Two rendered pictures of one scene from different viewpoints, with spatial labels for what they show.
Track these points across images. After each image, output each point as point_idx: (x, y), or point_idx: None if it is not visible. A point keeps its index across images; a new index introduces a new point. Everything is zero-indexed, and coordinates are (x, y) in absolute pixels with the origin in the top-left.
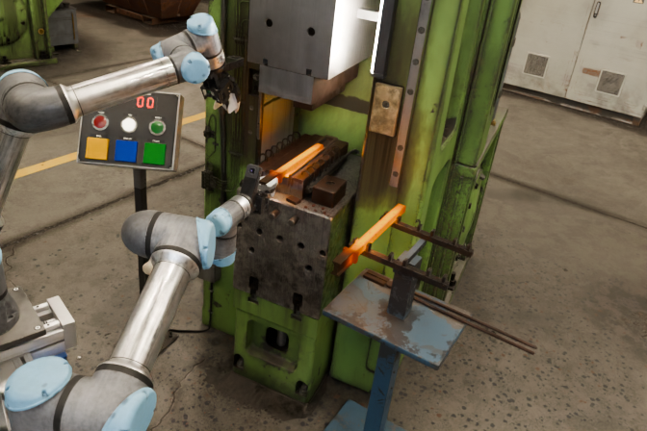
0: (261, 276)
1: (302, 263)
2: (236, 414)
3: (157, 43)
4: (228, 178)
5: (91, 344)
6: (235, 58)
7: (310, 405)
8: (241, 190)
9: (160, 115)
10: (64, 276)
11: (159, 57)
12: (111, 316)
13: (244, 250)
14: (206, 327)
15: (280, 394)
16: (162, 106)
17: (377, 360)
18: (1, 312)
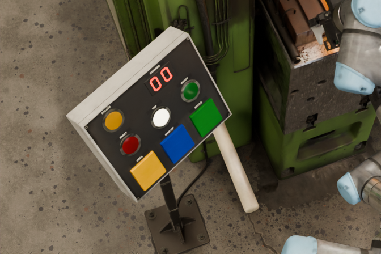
0: (321, 109)
1: None
2: (329, 211)
3: (352, 75)
4: (214, 46)
5: None
6: None
7: (367, 148)
8: (378, 92)
9: (185, 76)
10: (1, 246)
11: (372, 89)
12: (110, 237)
13: (300, 105)
14: (200, 163)
15: (338, 162)
16: (180, 65)
17: None
18: None
